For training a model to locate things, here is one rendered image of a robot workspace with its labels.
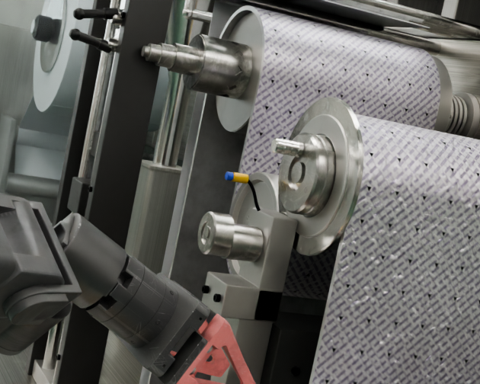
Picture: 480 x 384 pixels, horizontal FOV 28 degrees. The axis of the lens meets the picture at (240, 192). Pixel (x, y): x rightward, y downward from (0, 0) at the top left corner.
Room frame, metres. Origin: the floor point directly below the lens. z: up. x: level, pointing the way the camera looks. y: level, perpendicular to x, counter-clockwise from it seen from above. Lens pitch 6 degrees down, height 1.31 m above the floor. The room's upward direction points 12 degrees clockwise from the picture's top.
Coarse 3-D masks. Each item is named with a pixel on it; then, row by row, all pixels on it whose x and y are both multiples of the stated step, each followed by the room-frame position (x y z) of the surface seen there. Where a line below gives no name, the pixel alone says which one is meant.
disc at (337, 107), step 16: (320, 112) 0.90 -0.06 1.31; (336, 112) 0.87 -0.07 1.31; (352, 112) 0.85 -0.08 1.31; (352, 128) 0.84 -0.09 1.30; (352, 144) 0.83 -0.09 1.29; (352, 160) 0.83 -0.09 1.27; (352, 176) 0.82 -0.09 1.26; (352, 192) 0.82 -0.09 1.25; (352, 208) 0.82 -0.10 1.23; (336, 224) 0.83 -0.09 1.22; (304, 240) 0.88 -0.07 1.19; (320, 240) 0.85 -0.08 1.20; (336, 240) 0.83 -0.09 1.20
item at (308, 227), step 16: (304, 128) 0.91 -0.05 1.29; (320, 128) 0.89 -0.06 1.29; (336, 128) 0.86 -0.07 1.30; (336, 144) 0.85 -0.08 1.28; (336, 160) 0.85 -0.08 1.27; (336, 176) 0.84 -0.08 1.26; (336, 192) 0.84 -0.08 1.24; (336, 208) 0.83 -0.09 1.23; (304, 224) 0.88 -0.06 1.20; (320, 224) 0.85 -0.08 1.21
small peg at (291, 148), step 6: (276, 138) 0.86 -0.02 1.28; (276, 144) 0.86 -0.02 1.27; (282, 144) 0.86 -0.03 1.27; (288, 144) 0.86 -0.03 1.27; (294, 144) 0.86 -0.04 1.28; (300, 144) 0.87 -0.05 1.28; (276, 150) 0.86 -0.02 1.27; (282, 150) 0.86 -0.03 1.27; (288, 150) 0.86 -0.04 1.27; (294, 150) 0.86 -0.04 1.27; (300, 150) 0.87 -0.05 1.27
